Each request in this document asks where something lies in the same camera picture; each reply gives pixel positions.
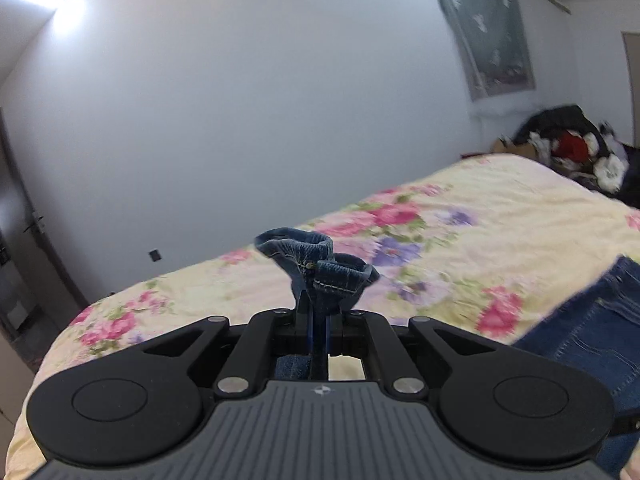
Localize blue denim jeans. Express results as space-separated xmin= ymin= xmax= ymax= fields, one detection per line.
xmin=252 ymin=226 xmax=640 ymax=479

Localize cardboard box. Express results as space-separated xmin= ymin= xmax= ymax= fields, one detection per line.
xmin=489 ymin=138 xmax=542 ymax=164

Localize pile of dark clothes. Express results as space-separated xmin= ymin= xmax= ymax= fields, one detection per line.
xmin=510 ymin=104 xmax=639 ymax=208

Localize grey patterned window curtain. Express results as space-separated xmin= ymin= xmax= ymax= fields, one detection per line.
xmin=438 ymin=0 xmax=536 ymax=101

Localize black wall socket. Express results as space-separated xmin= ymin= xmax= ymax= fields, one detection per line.
xmin=149 ymin=249 xmax=162 ymax=262

